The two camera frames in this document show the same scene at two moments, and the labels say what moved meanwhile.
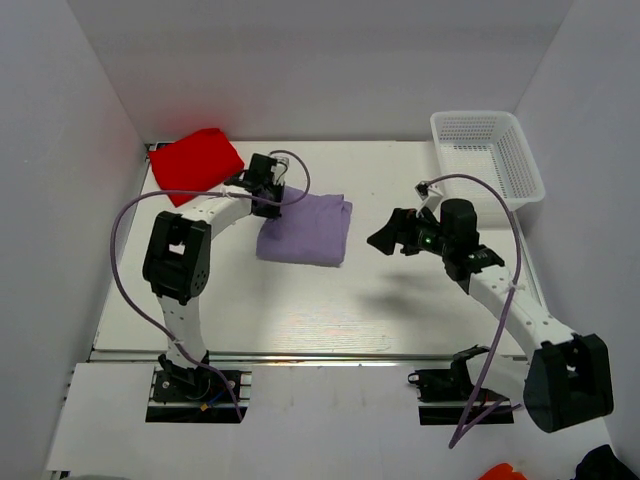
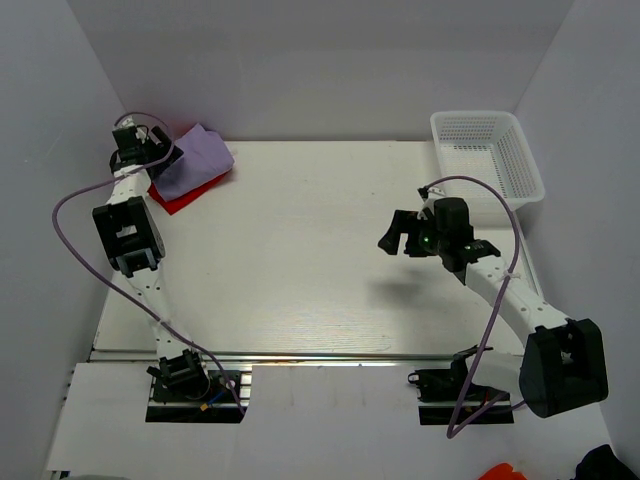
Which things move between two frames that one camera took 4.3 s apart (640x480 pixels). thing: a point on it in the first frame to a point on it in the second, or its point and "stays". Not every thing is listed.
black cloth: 602,464 stays
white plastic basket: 490,145 stays
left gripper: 274,211 to 162,137
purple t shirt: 311,231 to 205,157
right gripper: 401,221 stays
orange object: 503,471 stays
